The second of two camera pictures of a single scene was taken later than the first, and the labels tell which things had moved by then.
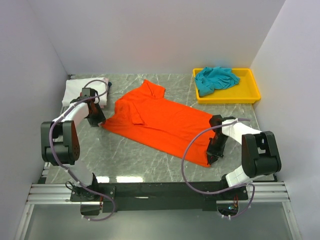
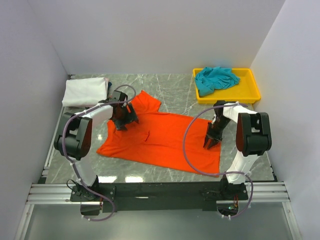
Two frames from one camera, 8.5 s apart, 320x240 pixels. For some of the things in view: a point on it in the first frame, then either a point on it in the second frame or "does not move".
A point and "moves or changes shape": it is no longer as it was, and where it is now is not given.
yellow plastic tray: (245, 91) does not move
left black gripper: (101, 118) to (131, 117)
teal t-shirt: (209, 79) does not move
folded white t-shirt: (73, 88) does not move
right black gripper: (213, 153) to (210, 135)
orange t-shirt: (144, 113) moves or changes shape
